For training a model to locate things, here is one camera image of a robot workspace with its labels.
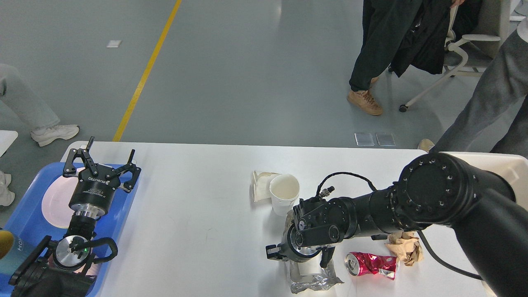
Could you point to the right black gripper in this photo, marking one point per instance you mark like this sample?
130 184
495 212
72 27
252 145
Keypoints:
289 250

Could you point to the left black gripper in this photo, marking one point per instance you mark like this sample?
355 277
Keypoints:
95 194

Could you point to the foil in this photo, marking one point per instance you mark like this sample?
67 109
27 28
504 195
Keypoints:
309 275

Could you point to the pink plate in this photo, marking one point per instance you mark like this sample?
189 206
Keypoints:
55 203

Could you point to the teal mug yellow inside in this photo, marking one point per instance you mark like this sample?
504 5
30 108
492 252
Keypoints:
13 252

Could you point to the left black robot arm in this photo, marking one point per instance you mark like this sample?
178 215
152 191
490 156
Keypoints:
31 278

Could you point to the crushed red soda can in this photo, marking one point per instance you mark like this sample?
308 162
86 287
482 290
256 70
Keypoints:
364 263

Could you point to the crushed white paper cup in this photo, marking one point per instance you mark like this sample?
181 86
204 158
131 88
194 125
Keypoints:
261 184

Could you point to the blue plastic tray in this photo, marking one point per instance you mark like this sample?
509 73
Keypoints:
28 222

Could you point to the white table corner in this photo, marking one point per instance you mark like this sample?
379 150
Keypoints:
7 137

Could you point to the crumpled brown paper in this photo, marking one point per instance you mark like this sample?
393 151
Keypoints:
405 245

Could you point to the person in light jeans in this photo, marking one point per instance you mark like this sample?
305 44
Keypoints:
42 121

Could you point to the metal floor plate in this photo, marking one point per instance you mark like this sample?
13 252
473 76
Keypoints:
375 139

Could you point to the beige plastic bin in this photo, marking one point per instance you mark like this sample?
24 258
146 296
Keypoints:
513 168

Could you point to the person in grey trousers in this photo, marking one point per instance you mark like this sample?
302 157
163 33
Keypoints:
501 85

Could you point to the person in black clothes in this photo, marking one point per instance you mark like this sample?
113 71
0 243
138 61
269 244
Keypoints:
398 33

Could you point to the white office chair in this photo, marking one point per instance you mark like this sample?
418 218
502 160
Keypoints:
467 54

